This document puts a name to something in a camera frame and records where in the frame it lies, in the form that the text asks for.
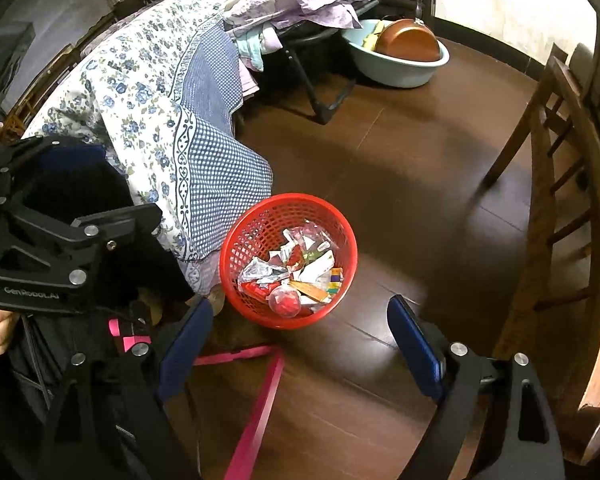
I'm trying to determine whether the dark cloth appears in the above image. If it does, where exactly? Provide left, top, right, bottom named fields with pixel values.
left=0, top=160, right=196, bottom=480

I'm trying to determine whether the pink strap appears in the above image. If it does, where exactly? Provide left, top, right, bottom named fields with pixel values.
left=107, top=317, right=286, bottom=480

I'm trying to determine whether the red plastic basket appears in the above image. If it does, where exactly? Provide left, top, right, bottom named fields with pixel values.
left=219, top=192, right=358, bottom=331

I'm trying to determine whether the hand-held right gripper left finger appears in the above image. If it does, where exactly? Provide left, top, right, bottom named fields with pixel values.
left=30, top=297, right=215, bottom=480

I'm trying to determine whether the light blue basin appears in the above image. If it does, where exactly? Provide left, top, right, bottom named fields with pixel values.
left=341, top=19, right=451, bottom=88

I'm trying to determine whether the purple crumpled cloth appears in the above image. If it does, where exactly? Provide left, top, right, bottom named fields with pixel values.
left=222, top=0, right=391, bottom=31

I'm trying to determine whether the brown wooden chair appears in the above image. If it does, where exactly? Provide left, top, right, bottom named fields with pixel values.
left=482, top=42, right=600, bottom=466

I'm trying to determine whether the green cloth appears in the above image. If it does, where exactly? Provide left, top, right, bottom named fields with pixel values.
left=237, top=30, right=266, bottom=72

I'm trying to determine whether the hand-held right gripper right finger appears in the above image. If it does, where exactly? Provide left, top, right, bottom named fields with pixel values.
left=386, top=295, right=566, bottom=480

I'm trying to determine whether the black folding bed frame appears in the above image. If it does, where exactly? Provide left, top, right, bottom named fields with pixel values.
left=262, top=0, right=381, bottom=126

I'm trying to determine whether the pile of wrappers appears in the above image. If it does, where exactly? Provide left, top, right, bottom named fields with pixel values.
left=237, top=219, right=343, bottom=318

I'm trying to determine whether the yellow sponge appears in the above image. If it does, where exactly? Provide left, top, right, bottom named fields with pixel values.
left=362, top=21, right=388, bottom=46

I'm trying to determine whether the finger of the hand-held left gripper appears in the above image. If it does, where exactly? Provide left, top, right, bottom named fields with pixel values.
left=0, top=135, right=108, bottom=211
left=10, top=204, right=163, bottom=271

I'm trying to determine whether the copper frying pan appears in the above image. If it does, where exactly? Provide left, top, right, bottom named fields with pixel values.
left=375, top=0, right=442, bottom=61

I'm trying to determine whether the blue floral tablecloth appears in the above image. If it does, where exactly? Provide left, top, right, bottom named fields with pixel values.
left=20, top=0, right=274, bottom=293

